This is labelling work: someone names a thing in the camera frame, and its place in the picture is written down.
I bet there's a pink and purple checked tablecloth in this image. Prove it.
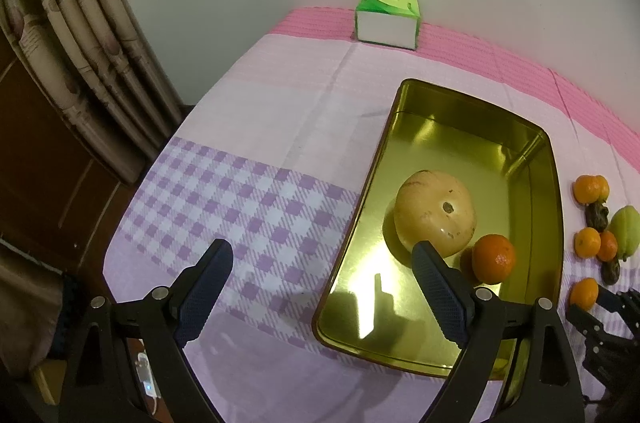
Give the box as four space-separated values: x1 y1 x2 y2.
102 6 640 423

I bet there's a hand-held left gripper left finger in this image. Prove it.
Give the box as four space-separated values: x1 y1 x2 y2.
57 238 236 423

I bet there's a green and white tissue box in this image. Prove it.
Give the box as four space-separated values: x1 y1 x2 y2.
354 0 422 51

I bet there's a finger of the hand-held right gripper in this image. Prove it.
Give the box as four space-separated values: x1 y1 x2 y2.
565 305 607 340
597 285 640 321

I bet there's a beige cloth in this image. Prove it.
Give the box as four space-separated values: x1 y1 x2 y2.
0 243 68 379

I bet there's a brown wooden cabinet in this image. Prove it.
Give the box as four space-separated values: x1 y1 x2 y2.
0 33 151 254

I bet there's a large pale yellow round fruit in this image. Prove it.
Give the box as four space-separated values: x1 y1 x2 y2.
394 170 477 256

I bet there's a beige patterned curtain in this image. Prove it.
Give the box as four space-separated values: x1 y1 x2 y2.
0 0 186 184

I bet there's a gold metal tin tray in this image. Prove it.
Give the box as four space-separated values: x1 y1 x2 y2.
312 78 566 406

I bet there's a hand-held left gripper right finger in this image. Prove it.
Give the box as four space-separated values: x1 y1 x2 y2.
411 240 586 423

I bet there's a white charger with cable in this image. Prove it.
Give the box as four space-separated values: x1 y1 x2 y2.
134 352 162 415

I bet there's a dark brown wrinkled fruit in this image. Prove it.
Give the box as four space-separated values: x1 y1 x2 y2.
600 259 622 284
585 202 611 232

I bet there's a green guava fruit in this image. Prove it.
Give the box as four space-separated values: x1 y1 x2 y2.
607 206 640 261

